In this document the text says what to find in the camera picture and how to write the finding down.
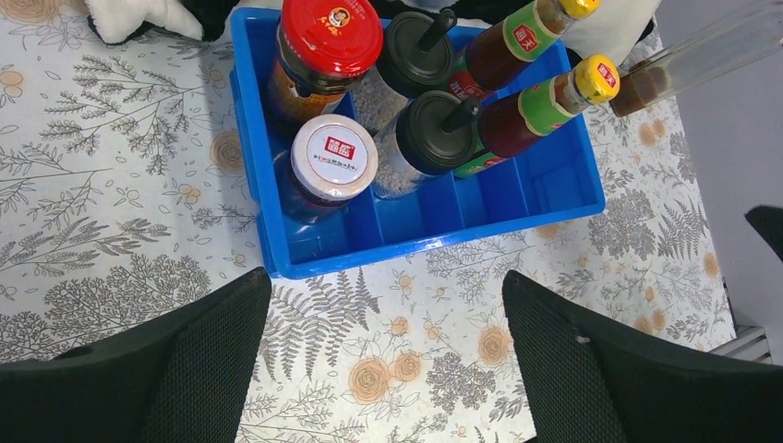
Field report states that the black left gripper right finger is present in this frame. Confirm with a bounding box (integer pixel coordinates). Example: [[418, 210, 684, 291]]
[[502, 271, 782, 442]]

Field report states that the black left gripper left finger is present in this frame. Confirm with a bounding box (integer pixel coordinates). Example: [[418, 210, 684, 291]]
[[1, 268, 271, 442]]

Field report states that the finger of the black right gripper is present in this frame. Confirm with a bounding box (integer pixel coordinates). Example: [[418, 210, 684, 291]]
[[744, 205, 783, 260]]

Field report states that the gold top oil bottle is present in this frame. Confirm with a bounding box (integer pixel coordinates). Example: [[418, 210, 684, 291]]
[[609, 1, 782, 117]]

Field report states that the blue plastic divided bin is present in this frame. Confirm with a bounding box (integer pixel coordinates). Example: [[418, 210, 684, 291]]
[[230, 7, 606, 280]]

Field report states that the white lid sauce jar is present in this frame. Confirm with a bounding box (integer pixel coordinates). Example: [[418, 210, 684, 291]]
[[274, 114, 379, 224]]

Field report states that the yellow cap sauce bottle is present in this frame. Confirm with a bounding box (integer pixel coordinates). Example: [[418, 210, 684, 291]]
[[453, 54, 620, 179], [442, 0, 601, 101]]

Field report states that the black cap shaker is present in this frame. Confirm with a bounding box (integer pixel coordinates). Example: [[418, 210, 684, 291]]
[[353, 8, 457, 135], [371, 90, 481, 199]]

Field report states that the red lid sauce jar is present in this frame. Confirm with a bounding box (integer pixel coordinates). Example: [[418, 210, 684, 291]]
[[263, 0, 383, 137]]

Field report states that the floral pattern table mat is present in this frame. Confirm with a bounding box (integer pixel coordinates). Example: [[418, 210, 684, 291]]
[[1, 1, 736, 442]]

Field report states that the black white checkered pillow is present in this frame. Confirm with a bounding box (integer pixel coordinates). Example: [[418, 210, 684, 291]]
[[85, 0, 660, 65]]

